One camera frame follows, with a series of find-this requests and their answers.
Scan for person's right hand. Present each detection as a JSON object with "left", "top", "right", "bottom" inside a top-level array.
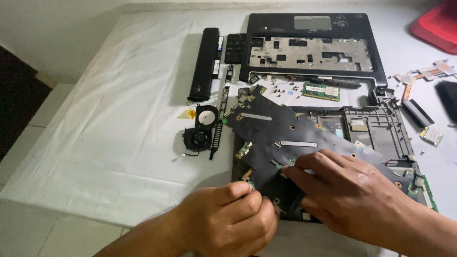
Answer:
[{"left": 281, "top": 149, "right": 427, "bottom": 247}]

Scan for black cooling fan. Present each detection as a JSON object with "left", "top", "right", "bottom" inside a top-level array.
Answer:
[{"left": 182, "top": 104, "right": 220, "bottom": 153}]

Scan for black laptop motherboard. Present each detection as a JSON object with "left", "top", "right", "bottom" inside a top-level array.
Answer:
[{"left": 221, "top": 84, "right": 439, "bottom": 213}]

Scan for person's left hand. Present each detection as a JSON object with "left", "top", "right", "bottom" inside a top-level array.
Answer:
[{"left": 175, "top": 181, "right": 281, "bottom": 257}]

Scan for black plastic hinge strip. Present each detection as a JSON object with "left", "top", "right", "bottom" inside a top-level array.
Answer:
[{"left": 209, "top": 64, "right": 235, "bottom": 161}]

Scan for black laptop palmrest cover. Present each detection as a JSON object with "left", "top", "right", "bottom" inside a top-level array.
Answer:
[{"left": 238, "top": 13, "right": 388, "bottom": 89}]

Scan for black soft pouch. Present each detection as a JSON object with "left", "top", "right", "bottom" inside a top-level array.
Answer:
[{"left": 434, "top": 81, "right": 457, "bottom": 124}]

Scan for black laptop battery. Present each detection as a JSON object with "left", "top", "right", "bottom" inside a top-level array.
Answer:
[{"left": 187, "top": 27, "right": 224, "bottom": 105}]

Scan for scattered small screws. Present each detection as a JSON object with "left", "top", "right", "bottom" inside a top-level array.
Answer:
[{"left": 272, "top": 84, "right": 301, "bottom": 99}]

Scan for black rectangular heatsink block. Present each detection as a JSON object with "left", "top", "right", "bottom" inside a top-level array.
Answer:
[{"left": 402, "top": 99, "right": 435, "bottom": 128}]

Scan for grey laptop bottom case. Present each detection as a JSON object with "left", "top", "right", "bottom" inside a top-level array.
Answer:
[{"left": 231, "top": 87, "right": 422, "bottom": 224}]

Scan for black keyboard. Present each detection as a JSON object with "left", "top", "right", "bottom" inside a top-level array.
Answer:
[{"left": 224, "top": 33, "right": 247, "bottom": 65}]

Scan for green memory module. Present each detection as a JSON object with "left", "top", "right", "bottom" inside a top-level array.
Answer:
[{"left": 302, "top": 83, "right": 341, "bottom": 102}]

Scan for red plastic container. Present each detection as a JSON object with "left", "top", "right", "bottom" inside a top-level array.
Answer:
[{"left": 409, "top": 0, "right": 457, "bottom": 55}]

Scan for copper heat pipe assembly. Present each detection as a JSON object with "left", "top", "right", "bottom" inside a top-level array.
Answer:
[{"left": 388, "top": 59, "right": 457, "bottom": 104}]

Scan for green wireless card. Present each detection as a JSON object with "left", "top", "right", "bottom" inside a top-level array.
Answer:
[{"left": 419, "top": 126, "right": 446, "bottom": 147}]

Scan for white table cloth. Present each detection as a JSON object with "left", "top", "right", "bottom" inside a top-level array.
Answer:
[{"left": 0, "top": 9, "right": 457, "bottom": 229}]

